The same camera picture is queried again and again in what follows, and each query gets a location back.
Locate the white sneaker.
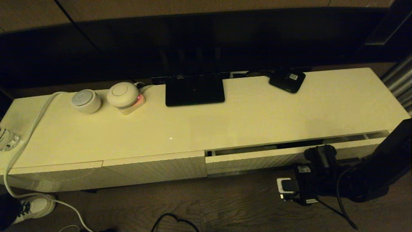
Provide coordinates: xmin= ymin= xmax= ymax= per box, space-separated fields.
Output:
xmin=14 ymin=194 xmax=56 ymax=224

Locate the white TV cabinet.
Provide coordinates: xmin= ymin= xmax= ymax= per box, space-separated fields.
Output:
xmin=0 ymin=68 xmax=412 ymax=194

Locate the black floor cable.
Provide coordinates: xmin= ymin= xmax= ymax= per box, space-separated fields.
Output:
xmin=151 ymin=213 xmax=200 ymax=232

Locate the wide ribbed cabinet front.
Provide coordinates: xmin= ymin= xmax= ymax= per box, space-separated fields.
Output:
xmin=102 ymin=150 xmax=208 ymax=187

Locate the large black television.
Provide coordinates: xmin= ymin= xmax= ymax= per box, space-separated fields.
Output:
xmin=0 ymin=8 xmax=412 ymax=89

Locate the white round dome device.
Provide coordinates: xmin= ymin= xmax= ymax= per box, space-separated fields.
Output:
xmin=106 ymin=82 xmax=140 ymax=109

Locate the white power cable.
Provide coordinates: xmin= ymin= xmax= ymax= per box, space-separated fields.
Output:
xmin=4 ymin=92 xmax=94 ymax=232

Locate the clear glass object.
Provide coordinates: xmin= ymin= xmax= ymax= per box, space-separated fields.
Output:
xmin=0 ymin=127 xmax=20 ymax=151

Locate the silver ribbed column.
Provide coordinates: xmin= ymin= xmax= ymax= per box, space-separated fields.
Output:
xmin=380 ymin=53 xmax=412 ymax=118

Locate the black television base plate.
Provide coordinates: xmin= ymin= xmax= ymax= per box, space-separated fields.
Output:
xmin=165 ymin=73 xmax=225 ymax=107

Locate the cream white ribbed drawer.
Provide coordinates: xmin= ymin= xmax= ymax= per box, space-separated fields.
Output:
xmin=205 ymin=130 xmax=390 ymax=176

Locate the white power strip red light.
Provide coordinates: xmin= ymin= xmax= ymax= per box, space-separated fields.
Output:
xmin=118 ymin=93 xmax=146 ymax=116

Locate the black set-top box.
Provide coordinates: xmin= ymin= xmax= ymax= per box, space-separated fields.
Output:
xmin=269 ymin=69 xmax=306 ymax=94

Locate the white speaker grey top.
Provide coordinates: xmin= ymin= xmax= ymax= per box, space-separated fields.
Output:
xmin=71 ymin=89 xmax=102 ymax=114

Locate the plain cream cabinet front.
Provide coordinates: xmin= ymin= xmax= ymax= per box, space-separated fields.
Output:
xmin=0 ymin=161 xmax=104 ymax=194

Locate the black trouser leg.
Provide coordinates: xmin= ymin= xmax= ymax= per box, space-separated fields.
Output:
xmin=0 ymin=193 xmax=21 ymax=231

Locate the thin black hanging cable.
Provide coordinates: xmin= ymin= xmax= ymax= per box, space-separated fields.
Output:
xmin=54 ymin=0 xmax=137 ymax=83

